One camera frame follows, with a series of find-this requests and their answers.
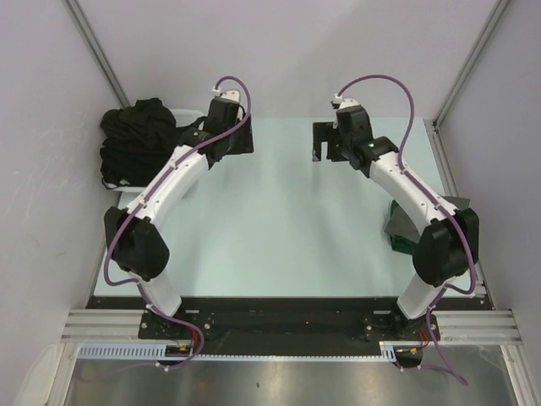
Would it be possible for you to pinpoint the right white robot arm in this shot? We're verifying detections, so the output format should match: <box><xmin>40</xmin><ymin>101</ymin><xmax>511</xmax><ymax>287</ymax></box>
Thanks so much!
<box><xmin>312</xmin><ymin>105</ymin><xmax>479</xmax><ymax>339</ymax></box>

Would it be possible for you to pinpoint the white plastic basket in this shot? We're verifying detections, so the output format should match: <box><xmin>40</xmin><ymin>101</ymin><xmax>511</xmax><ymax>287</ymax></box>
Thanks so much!
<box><xmin>101</xmin><ymin>108</ymin><xmax>204</xmax><ymax>194</ymax></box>

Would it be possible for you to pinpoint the green folded t shirt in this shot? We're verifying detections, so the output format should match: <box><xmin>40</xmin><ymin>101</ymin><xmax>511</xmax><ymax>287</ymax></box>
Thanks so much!
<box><xmin>389</xmin><ymin>200</ymin><xmax>416</xmax><ymax>255</ymax></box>

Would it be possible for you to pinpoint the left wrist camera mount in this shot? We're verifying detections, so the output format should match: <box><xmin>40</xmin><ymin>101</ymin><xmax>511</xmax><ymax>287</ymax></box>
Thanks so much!
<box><xmin>212</xmin><ymin>86</ymin><xmax>242</xmax><ymax>104</ymax></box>

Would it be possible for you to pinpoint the purple cable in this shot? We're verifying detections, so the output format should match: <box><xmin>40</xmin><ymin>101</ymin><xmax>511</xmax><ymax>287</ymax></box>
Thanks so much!
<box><xmin>337</xmin><ymin>74</ymin><xmax>478</xmax><ymax>386</ymax></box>
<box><xmin>78</xmin><ymin>75</ymin><xmax>254</xmax><ymax>384</ymax></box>

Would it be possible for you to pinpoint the aluminium frame rail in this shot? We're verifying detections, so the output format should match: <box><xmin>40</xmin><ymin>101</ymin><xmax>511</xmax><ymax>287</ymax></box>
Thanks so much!
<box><xmin>61</xmin><ymin>309</ymin><xmax>522</xmax><ymax>346</ymax></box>

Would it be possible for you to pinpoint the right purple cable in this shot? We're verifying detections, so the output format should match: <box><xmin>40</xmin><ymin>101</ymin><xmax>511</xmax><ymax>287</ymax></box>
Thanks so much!
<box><xmin>337</xmin><ymin>74</ymin><xmax>478</xmax><ymax>386</ymax></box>

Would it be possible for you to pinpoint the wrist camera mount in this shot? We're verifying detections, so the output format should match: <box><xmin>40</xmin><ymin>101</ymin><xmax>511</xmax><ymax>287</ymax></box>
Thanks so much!
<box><xmin>331</xmin><ymin>95</ymin><xmax>359</xmax><ymax>111</ymax></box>
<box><xmin>212</xmin><ymin>86</ymin><xmax>242</xmax><ymax>104</ymax></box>

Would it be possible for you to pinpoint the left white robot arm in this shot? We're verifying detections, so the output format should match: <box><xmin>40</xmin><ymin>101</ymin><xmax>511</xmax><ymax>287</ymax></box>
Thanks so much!
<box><xmin>104</xmin><ymin>90</ymin><xmax>254</xmax><ymax>338</ymax></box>

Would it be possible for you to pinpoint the light blue cable duct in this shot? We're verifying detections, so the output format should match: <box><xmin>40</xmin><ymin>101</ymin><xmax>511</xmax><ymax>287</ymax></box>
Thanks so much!
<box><xmin>78</xmin><ymin>343</ymin><xmax>396</xmax><ymax>363</ymax></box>

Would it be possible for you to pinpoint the black t shirts pile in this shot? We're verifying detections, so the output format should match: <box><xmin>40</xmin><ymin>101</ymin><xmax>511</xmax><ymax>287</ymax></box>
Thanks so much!
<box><xmin>100</xmin><ymin>97</ymin><xmax>205</xmax><ymax>189</ymax></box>

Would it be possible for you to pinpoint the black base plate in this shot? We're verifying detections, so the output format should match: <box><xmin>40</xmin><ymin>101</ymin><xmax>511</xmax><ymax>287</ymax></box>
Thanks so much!
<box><xmin>86</xmin><ymin>297</ymin><xmax>493</xmax><ymax>357</ymax></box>

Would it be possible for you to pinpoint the grey t shirt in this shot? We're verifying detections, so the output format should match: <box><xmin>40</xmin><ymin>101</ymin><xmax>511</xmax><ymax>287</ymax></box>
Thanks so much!
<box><xmin>385</xmin><ymin>195</ymin><xmax>470</xmax><ymax>243</ymax></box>

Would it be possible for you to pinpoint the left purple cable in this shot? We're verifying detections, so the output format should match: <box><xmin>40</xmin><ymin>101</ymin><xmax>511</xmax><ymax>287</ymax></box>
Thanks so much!
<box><xmin>78</xmin><ymin>75</ymin><xmax>254</xmax><ymax>384</ymax></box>

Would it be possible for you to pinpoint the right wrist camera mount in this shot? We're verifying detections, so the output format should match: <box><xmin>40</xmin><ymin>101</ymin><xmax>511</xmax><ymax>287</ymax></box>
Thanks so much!
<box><xmin>331</xmin><ymin>95</ymin><xmax>359</xmax><ymax>111</ymax></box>

